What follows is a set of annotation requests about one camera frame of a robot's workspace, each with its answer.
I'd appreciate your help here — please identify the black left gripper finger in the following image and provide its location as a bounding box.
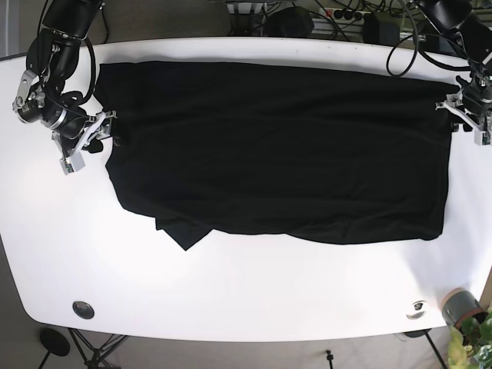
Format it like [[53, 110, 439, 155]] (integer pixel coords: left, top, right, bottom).
[[435, 101, 471, 133], [474, 119, 491, 146]]

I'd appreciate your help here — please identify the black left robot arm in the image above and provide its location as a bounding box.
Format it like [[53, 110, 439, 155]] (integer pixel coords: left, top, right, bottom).
[[386, 1, 491, 146]]

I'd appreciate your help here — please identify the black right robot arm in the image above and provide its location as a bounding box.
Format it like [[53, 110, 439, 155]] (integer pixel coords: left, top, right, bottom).
[[12, 1, 117, 174]]

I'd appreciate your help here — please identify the silver table grommet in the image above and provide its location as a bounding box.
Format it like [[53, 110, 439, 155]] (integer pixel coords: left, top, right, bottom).
[[406, 300, 428, 321]]

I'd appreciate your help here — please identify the black tripod stand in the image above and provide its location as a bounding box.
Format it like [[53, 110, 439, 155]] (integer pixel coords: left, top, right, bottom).
[[38, 327, 131, 369]]

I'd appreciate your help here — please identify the potted green plant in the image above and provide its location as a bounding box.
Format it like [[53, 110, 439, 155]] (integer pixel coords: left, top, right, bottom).
[[440, 288, 491, 369]]

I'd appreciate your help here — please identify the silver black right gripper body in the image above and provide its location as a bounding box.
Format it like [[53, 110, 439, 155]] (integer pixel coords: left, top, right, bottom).
[[14, 73, 95, 151]]

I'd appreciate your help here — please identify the black table grommet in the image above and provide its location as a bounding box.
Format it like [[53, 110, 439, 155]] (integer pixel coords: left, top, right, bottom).
[[72, 301, 95, 320]]

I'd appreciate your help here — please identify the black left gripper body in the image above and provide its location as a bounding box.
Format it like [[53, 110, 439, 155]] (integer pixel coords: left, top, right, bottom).
[[451, 73, 491, 131]]

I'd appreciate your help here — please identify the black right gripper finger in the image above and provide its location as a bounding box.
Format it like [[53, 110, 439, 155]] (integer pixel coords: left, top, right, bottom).
[[86, 132, 124, 154], [60, 111, 116, 175]]

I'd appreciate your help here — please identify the black T-shirt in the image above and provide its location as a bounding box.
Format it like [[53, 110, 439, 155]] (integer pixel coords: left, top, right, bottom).
[[95, 61, 457, 249]]

